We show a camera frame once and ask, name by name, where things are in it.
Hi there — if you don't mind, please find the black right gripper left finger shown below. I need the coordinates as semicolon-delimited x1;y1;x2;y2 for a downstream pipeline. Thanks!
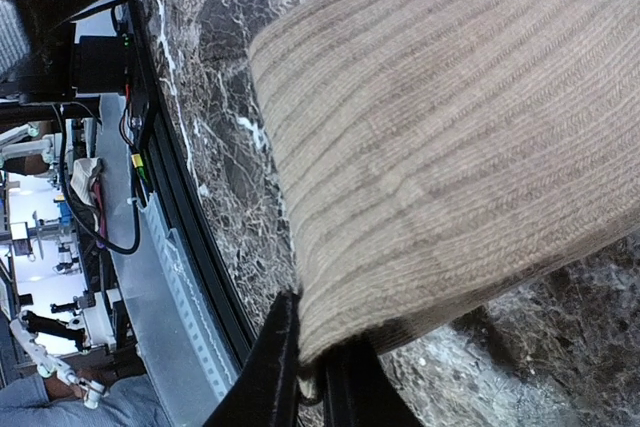
205;291;300;427

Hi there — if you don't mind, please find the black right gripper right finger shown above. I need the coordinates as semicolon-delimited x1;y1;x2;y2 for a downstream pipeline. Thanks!
323;339;422;427

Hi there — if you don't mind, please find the tan brown sock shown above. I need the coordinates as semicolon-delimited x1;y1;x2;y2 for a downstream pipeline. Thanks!
249;0;639;365

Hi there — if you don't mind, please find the person in grey sleeve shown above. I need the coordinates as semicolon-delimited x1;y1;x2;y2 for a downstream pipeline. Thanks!
1;374;170;426

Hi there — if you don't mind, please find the white slotted cable duct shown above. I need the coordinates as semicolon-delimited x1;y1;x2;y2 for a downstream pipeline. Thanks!
140;193;238;402

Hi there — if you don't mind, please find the black table edge rail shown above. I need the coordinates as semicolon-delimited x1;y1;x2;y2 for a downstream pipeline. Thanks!
124;0;261;368

